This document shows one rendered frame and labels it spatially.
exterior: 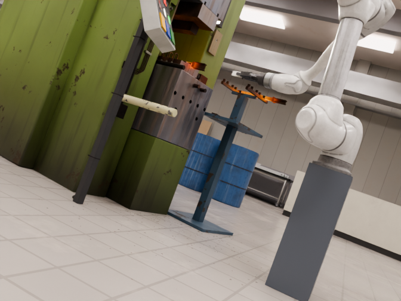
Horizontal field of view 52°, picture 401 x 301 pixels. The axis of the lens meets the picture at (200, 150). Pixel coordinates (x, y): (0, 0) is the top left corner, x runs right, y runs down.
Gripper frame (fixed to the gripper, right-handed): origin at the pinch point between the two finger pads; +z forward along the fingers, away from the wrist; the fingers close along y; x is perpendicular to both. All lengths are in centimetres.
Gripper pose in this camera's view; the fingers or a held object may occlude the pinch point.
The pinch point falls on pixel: (237, 74)
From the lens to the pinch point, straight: 255.1
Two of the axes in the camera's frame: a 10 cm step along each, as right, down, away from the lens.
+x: 3.5, -9.4, 0.2
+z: -7.7, -2.7, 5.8
